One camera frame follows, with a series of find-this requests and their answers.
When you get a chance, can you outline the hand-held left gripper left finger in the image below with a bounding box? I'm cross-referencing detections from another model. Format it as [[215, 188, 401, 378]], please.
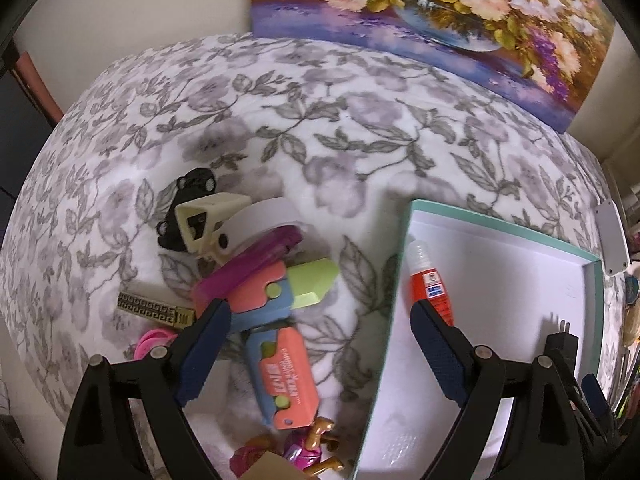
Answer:
[[60, 299, 232, 480]]

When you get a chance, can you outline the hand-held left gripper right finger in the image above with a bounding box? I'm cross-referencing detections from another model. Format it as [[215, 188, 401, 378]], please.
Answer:
[[410, 301, 587, 480]]

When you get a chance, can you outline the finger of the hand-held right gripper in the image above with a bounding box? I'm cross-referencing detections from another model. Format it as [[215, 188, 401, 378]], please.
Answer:
[[581, 372, 621, 432], [554, 359, 609, 444]]

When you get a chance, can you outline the pink wrist watch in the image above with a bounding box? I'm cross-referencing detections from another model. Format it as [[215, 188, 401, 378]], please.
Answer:
[[134, 328, 179, 361]]

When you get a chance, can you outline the black charger plug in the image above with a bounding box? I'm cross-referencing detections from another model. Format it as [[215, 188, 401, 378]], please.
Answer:
[[544, 318, 581, 367]]

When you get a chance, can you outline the gold patterned metal bar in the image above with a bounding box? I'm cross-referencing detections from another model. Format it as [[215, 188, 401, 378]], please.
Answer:
[[117, 292, 196, 331]]

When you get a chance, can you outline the red glue bottle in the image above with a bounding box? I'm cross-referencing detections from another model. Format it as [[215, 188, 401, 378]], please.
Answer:
[[406, 237, 456, 329]]

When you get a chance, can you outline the orange and blue toy knife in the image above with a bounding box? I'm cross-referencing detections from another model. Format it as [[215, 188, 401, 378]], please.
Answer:
[[242, 327, 321, 431]]

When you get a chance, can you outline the white box with teal rim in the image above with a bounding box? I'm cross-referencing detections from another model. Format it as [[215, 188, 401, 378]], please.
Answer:
[[352, 199, 604, 480]]

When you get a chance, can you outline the brown dog toy figure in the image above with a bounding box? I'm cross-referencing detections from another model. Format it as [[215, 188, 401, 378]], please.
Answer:
[[229, 415, 346, 480]]

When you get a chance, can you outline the beige straw item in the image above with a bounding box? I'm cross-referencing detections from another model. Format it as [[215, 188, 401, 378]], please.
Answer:
[[622, 305, 640, 347]]

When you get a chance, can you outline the salmon blue green toy knife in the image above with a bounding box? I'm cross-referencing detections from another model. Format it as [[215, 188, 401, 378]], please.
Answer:
[[227, 257, 341, 334]]

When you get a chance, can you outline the cream plastic toy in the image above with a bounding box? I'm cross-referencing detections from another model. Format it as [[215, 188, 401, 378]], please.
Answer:
[[174, 192, 253, 264]]

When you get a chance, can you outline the white tape roll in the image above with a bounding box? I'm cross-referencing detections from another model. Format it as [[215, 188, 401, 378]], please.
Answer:
[[220, 197, 304, 257]]

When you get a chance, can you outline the small tan box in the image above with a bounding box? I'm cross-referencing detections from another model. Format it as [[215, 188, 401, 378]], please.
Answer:
[[252, 452, 286, 480]]

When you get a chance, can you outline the white rectangular plastic panel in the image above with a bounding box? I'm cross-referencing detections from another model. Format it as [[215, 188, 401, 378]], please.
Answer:
[[595, 198, 630, 277]]

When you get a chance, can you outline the black toy car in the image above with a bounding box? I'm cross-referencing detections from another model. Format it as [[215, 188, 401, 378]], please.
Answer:
[[156, 167, 217, 254]]

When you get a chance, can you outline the dark cabinet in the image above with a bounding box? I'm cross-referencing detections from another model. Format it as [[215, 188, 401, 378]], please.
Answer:
[[0, 44, 64, 222]]

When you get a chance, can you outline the flower painting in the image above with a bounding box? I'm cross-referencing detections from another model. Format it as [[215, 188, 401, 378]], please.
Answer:
[[249, 0, 617, 135]]

